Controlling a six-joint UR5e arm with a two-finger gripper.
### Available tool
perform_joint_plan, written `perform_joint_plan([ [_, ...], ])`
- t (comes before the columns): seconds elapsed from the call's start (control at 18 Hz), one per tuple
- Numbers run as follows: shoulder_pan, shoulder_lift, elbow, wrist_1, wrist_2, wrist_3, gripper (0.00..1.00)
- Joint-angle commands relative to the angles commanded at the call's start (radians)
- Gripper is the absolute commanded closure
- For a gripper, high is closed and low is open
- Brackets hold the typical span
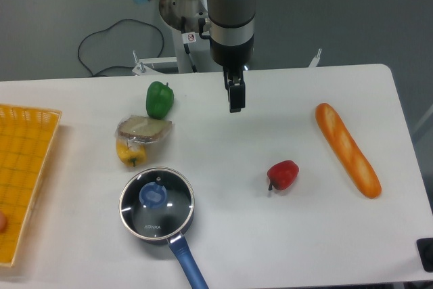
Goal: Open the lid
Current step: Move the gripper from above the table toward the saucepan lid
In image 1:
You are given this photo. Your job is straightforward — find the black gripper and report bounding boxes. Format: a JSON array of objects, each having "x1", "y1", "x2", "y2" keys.
[{"x1": 210, "y1": 39, "x2": 254, "y2": 113}]

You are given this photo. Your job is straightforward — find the glass pot lid blue knob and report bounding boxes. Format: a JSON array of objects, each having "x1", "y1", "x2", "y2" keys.
[{"x1": 119, "y1": 167, "x2": 195, "y2": 244}]

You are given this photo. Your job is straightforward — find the green bell pepper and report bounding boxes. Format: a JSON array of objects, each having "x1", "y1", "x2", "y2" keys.
[{"x1": 145, "y1": 81, "x2": 175, "y2": 119}]

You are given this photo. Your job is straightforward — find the red bell pepper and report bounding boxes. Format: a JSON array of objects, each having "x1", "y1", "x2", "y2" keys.
[{"x1": 267, "y1": 160, "x2": 300, "y2": 191}]

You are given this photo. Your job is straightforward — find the wrapped brown bread slice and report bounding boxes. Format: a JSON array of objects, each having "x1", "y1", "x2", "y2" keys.
[{"x1": 116, "y1": 115, "x2": 173, "y2": 143}]

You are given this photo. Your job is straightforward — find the yellow bell pepper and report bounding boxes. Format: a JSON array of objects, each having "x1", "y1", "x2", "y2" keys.
[{"x1": 116, "y1": 139, "x2": 147, "y2": 167}]

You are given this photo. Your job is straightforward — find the orange baguette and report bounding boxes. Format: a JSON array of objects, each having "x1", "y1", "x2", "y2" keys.
[{"x1": 315, "y1": 103, "x2": 382, "y2": 199}]

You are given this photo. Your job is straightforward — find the dark blue saucepan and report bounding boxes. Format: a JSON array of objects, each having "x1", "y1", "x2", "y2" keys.
[{"x1": 118, "y1": 180, "x2": 209, "y2": 289}]

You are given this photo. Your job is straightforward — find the yellow woven basket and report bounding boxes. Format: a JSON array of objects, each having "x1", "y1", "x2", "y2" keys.
[{"x1": 1, "y1": 104, "x2": 62, "y2": 267}]

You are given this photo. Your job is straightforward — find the black device at table corner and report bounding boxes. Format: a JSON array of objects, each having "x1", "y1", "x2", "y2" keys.
[{"x1": 416, "y1": 238, "x2": 433, "y2": 273}]

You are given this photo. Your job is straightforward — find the white table clamp bracket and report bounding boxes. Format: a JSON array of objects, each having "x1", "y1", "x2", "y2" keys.
[{"x1": 309, "y1": 48, "x2": 322, "y2": 68}]

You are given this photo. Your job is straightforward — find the black cable on floor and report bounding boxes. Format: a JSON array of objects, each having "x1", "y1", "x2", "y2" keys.
[{"x1": 77, "y1": 18, "x2": 165, "y2": 77}]

